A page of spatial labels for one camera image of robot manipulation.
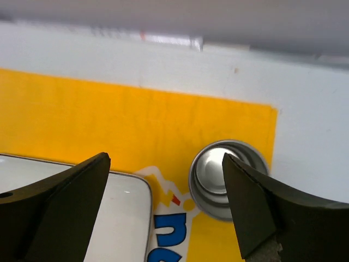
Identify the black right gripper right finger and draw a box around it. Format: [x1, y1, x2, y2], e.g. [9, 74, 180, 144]
[222, 154, 348, 261]

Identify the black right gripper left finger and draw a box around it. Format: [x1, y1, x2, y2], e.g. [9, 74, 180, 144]
[1, 152, 111, 261]

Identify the white rectangular plate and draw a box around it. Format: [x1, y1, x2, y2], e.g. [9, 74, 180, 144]
[1, 155, 152, 261]

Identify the metal cup with paper sleeve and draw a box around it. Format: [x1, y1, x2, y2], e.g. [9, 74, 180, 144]
[188, 140, 270, 222]

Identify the yellow Pikachu cloth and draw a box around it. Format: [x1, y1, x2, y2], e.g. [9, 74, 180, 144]
[1, 69, 277, 261]

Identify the aluminium table frame rail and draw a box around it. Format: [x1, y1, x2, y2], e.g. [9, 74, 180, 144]
[1, 13, 348, 70]

